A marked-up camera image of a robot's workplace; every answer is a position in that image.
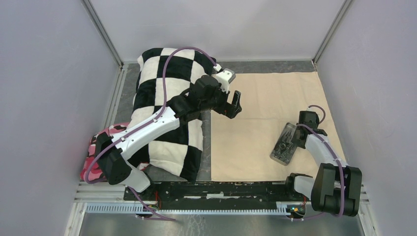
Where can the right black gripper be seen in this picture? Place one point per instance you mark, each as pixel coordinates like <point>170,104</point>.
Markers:
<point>298,143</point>

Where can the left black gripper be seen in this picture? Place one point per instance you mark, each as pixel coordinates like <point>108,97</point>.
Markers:
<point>230,112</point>

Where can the beige surgical wrap cloth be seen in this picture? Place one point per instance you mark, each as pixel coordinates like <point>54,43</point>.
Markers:
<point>241,147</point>

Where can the metal surgical instrument tray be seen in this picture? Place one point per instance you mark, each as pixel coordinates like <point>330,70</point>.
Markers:
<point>290,127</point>

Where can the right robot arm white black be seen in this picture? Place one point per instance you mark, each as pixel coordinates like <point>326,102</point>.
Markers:
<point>336,187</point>

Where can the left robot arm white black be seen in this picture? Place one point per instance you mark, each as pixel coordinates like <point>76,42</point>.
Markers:
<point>113,152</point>

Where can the surgical instruments in tray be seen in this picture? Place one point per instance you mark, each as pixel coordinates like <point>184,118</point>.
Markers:
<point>284,148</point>

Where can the black white checkered blanket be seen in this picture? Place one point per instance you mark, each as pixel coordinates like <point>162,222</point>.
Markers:
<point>166,73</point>

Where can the pink camouflage cloth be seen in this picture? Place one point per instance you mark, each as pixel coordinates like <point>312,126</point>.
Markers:
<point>141,162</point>

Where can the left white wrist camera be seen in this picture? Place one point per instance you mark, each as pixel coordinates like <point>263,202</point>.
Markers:
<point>224,77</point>

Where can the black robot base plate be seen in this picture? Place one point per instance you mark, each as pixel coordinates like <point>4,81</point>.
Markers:
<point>222,195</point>

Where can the white toothed cable rail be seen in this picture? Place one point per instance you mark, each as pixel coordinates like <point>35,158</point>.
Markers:
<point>137,208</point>

